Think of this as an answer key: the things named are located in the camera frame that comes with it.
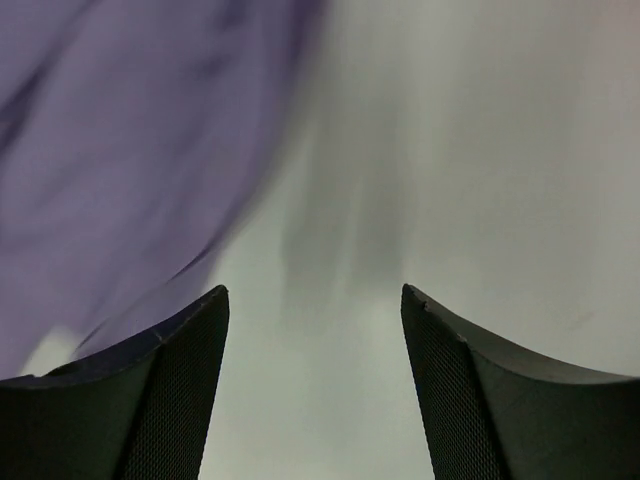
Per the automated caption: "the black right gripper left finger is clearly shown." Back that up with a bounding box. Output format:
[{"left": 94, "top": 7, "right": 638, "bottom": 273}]
[{"left": 1, "top": 286, "right": 229, "bottom": 480}]

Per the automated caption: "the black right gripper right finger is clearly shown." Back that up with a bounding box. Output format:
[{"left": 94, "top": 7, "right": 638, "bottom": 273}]
[{"left": 401, "top": 284, "right": 639, "bottom": 480}]

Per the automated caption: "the purple t-shirt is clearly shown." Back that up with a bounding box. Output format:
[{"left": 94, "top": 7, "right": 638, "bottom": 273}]
[{"left": 1, "top": 0, "right": 325, "bottom": 378}]

